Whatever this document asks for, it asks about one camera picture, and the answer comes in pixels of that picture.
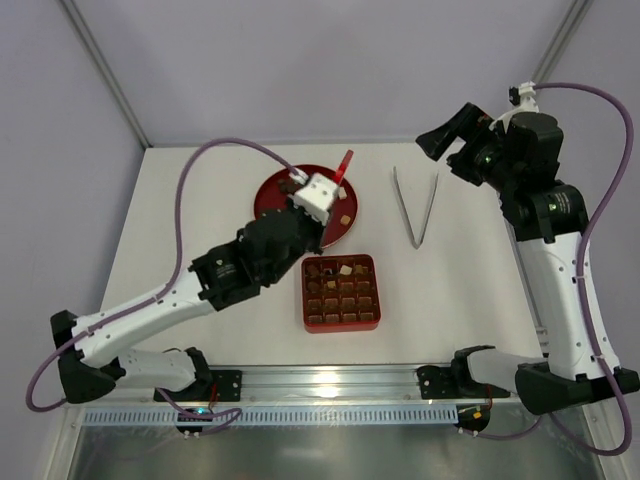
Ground slotted cable duct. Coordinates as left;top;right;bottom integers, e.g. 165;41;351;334
82;404;458;428

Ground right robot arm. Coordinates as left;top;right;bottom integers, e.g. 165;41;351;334
416;103;639;415

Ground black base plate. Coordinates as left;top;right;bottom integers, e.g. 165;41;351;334
416;365;511;400
165;369;243;402

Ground metal serving tongs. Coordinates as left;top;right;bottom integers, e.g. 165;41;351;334
392;166;441;250

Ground red chocolate box with tray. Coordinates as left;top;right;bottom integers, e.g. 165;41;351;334
301;254;382;334

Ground dark chocolate cluster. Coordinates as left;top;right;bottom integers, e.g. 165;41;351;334
278;182;300;195

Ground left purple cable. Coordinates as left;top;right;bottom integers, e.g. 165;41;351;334
25;137;311;440

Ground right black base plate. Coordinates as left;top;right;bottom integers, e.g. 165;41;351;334
416;365;511;400

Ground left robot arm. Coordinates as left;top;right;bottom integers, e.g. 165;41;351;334
51;201;331;404

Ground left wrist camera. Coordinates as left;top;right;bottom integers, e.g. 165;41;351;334
292;173;339;227

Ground red rectangular box lid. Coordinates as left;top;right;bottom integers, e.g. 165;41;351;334
333;149;354;185

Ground round red plate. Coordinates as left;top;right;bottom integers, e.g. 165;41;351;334
253;169;358;248

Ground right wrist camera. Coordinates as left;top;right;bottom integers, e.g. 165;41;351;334
508;81;539;113

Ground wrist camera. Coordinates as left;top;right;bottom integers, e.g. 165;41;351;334
508;81;539;113
292;173;339;227

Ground aluminium frame rail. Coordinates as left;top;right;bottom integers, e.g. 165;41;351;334
63;363;609;401

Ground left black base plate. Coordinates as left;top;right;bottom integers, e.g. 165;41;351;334
165;369;243;402

